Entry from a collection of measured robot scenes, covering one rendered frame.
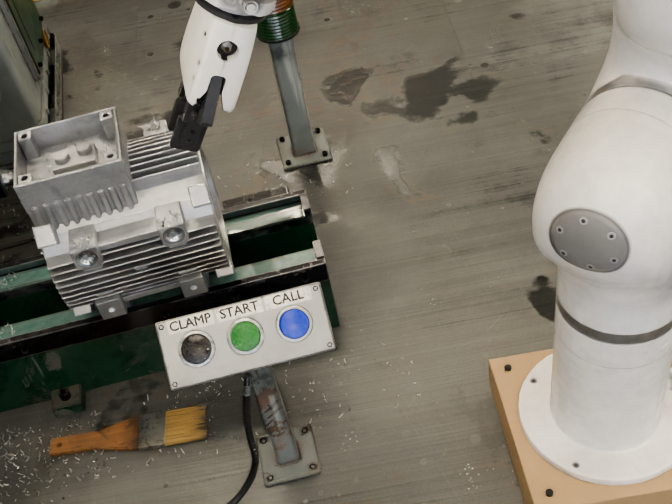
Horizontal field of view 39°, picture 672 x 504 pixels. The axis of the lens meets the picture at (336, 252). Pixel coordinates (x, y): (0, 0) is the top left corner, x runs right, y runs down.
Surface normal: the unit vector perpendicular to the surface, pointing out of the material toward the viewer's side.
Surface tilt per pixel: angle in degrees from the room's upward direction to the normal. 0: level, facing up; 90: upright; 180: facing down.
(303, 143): 90
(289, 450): 90
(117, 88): 0
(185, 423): 2
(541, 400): 4
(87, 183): 90
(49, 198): 90
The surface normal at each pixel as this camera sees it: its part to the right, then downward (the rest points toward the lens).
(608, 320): -0.37, 0.69
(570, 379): -0.79, 0.48
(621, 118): -0.23, -0.75
